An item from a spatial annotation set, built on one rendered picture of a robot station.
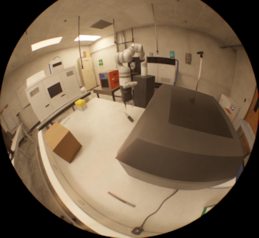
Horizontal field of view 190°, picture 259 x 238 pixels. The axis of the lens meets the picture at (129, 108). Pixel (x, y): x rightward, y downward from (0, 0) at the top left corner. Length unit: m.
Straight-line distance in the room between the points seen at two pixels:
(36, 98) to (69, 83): 0.58
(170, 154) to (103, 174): 0.37
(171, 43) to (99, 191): 3.37
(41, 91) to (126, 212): 1.39
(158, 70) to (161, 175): 1.88
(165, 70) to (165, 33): 1.75
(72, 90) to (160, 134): 1.34
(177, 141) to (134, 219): 0.41
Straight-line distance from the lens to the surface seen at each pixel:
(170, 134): 0.17
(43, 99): 1.30
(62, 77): 1.33
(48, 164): 0.57
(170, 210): 0.49
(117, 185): 0.43
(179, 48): 3.10
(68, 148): 0.52
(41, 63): 4.43
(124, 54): 0.44
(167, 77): 1.92
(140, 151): 0.16
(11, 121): 4.81
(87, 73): 4.62
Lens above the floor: 1.32
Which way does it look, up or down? 34 degrees down
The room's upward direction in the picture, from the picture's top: 5 degrees counter-clockwise
